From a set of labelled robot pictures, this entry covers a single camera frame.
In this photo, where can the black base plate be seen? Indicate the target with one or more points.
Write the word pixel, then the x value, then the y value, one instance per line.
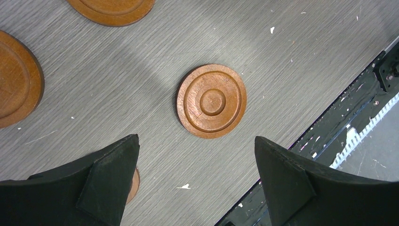
pixel 357 104

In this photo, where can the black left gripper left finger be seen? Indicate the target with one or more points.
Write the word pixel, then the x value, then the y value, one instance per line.
pixel 90 191

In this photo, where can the dark brown wooden coaster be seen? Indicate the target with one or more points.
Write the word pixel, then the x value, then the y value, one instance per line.
pixel 134 186

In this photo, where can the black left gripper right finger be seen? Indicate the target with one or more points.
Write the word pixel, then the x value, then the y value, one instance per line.
pixel 301 192

